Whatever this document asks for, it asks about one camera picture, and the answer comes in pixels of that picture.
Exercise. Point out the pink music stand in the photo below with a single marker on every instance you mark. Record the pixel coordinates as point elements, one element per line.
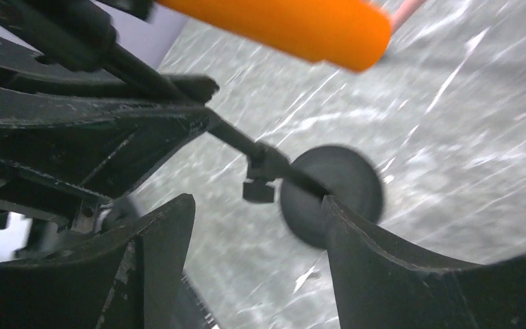
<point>404,12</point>

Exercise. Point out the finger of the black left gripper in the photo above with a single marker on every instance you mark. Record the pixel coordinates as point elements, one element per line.
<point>31,90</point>

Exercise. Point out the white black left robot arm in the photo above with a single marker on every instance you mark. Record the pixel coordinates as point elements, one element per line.
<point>54,80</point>

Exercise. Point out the orange toy microphone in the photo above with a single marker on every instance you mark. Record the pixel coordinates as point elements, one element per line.
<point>346,33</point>

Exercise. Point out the black microphone stand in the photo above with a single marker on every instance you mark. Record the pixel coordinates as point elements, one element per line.
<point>81,37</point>

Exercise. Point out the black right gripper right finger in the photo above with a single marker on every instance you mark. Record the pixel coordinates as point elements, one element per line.
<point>381,280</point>

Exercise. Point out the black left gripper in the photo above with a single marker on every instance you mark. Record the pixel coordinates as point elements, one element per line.
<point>68,163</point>

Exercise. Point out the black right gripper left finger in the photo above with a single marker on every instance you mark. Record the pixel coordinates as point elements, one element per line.
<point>128,277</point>

